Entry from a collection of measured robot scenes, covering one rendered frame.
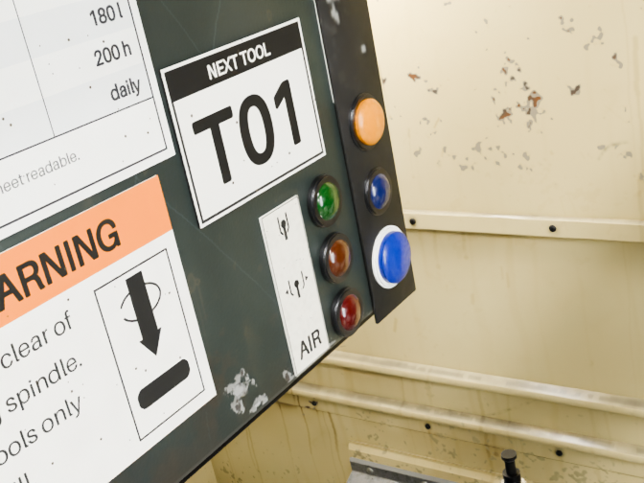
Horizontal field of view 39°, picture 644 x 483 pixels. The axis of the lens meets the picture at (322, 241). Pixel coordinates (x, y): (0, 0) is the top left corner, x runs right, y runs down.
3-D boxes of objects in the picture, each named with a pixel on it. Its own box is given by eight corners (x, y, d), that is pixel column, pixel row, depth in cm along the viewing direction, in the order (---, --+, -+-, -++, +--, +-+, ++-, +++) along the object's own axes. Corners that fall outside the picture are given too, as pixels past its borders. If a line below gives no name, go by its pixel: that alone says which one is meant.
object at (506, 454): (507, 477, 89) (502, 447, 88) (523, 479, 88) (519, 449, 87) (501, 488, 88) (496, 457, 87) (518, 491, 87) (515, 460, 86)
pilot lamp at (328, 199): (347, 213, 48) (339, 173, 47) (323, 229, 46) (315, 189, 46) (337, 213, 48) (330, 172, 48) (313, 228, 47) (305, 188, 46)
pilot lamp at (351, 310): (367, 321, 50) (360, 285, 49) (346, 340, 49) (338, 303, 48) (358, 320, 51) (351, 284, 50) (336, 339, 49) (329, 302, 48)
